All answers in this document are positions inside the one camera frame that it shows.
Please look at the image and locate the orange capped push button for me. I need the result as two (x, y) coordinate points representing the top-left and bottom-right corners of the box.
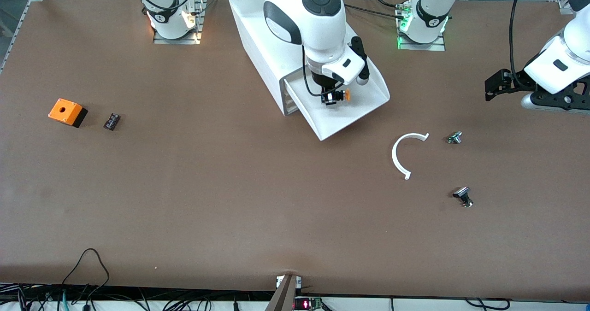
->
(323, 89), (352, 106)

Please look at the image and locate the white drawer cabinet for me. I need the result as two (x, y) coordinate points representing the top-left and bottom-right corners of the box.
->
(229, 0), (360, 117)

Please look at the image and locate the circuit board with red display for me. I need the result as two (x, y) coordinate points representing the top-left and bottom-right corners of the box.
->
(294, 296), (323, 311)

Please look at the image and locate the orange box with black base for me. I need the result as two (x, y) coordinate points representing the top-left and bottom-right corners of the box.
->
(48, 99), (88, 128)

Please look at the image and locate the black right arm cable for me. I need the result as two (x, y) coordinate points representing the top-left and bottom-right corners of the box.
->
(301, 44), (345, 98)

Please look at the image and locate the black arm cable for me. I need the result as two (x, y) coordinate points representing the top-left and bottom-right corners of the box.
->
(509, 0), (527, 88)
(301, 44), (345, 98)

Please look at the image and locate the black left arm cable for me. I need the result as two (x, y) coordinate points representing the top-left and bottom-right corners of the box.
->
(509, 0), (527, 88)

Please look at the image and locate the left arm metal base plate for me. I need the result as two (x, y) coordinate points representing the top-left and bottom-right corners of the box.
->
(397, 35), (446, 52)

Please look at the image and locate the long black base cable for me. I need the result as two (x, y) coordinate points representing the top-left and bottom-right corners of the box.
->
(345, 3), (406, 20)

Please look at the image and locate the white semicircular bracket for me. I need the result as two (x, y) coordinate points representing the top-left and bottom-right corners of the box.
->
(391, 133), (430, 181)

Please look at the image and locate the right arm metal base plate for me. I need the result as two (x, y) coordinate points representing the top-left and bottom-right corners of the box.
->
(153, 0), (207, 45)

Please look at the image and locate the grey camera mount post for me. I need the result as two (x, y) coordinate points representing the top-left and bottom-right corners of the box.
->
(265, 274), (299, 311)

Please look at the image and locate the black floor cable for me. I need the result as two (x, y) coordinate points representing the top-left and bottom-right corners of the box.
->
(466, 298), (511, 310)

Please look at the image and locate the looped black cable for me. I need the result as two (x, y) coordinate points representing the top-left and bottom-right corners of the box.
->
(61, 248), (111, 300)

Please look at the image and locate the short aluminium table rail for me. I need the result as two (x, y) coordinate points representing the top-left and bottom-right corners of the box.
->
(0, 0), (46, 74)

